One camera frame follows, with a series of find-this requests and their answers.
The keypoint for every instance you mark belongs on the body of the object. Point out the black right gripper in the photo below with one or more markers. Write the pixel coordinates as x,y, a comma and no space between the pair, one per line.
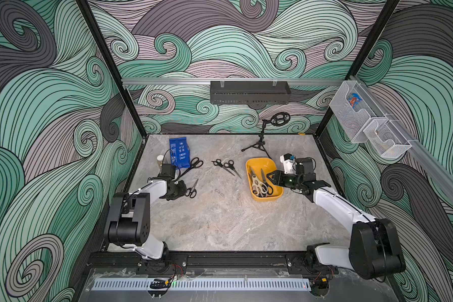
280,178

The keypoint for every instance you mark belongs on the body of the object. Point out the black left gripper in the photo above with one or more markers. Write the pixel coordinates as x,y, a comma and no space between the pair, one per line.
182,189

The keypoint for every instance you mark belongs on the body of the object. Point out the black handled grey scissors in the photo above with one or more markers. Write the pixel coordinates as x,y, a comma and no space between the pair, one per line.
191,191

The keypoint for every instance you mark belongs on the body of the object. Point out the all black scissors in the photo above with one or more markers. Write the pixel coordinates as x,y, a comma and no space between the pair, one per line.
269,188

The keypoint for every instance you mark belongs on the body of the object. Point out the cream handled kitchen scissors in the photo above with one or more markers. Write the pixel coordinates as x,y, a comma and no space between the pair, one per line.
258,187

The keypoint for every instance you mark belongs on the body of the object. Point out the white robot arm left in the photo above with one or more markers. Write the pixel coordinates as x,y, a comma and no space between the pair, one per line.
128,221

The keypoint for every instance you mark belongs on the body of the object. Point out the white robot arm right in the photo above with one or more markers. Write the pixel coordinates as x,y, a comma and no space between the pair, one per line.
374,250

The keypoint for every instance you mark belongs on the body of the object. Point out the yellow plastic storage box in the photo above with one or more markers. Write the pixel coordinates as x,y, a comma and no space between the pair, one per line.
267,165

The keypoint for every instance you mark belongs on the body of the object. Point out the small black scissors left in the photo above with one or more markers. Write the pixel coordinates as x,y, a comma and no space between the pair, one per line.
219,163

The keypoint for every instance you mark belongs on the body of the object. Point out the small black scissors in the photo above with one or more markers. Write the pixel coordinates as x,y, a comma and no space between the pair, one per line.
219,163
230,164

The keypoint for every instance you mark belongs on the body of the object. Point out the small black scissors right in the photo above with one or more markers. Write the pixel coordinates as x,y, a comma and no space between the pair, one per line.
230,164

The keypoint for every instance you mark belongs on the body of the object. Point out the tan small bottle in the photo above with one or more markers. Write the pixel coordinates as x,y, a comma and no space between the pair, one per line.
160,160

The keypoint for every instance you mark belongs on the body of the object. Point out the blue snack packet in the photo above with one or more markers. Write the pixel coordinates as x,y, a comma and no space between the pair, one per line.
180,152

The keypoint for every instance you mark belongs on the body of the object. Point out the white perforated front strip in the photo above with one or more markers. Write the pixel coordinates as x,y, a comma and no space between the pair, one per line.
205,284

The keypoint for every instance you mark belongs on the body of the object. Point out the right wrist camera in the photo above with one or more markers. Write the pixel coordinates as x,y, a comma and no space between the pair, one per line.
297,166

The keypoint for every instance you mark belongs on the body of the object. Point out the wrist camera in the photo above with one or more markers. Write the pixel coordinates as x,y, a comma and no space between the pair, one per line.
297,166
168,172

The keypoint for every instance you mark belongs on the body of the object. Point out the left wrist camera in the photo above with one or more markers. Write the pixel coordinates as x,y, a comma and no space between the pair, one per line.
168,172

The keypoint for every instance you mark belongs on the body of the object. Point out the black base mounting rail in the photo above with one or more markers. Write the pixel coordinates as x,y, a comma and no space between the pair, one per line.
182,262

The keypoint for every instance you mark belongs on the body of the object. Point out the clear wall bin large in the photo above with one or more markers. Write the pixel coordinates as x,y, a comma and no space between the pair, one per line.
350,107

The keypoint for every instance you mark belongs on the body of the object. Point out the clear wall bin small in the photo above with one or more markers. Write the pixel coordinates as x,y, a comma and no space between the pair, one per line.
386,138

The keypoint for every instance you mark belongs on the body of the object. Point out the black hanging wall tray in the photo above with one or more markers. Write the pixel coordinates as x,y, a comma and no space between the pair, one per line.
256,93

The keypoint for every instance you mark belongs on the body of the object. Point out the aluminium rail back wall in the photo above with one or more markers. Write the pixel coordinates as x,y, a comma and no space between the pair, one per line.
206,81

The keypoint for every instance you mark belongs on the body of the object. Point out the aluminium rail wall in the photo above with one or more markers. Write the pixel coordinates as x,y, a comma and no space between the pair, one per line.
206,81
433,168

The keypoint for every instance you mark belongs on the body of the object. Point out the aluminium rail right wall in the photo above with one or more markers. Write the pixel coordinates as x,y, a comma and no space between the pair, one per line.
433,168

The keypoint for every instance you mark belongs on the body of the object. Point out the black corner frame post right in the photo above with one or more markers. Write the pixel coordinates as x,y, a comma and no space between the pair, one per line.
373,36

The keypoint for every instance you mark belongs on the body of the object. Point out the black corner frame post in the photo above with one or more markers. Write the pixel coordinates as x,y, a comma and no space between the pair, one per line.
373,36
98,37

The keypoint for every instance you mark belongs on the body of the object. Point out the black corner frame post left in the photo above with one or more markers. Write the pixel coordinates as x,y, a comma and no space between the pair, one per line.
98,37

